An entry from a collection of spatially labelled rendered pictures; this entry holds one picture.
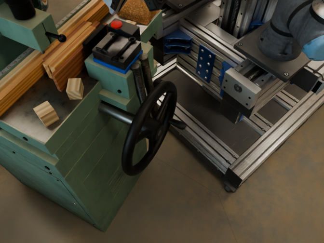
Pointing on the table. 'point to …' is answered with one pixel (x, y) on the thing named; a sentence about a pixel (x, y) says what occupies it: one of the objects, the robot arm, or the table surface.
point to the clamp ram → (94, 39)
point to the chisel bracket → (28, 28)
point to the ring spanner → (123, 49)
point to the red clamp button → (116, 24)
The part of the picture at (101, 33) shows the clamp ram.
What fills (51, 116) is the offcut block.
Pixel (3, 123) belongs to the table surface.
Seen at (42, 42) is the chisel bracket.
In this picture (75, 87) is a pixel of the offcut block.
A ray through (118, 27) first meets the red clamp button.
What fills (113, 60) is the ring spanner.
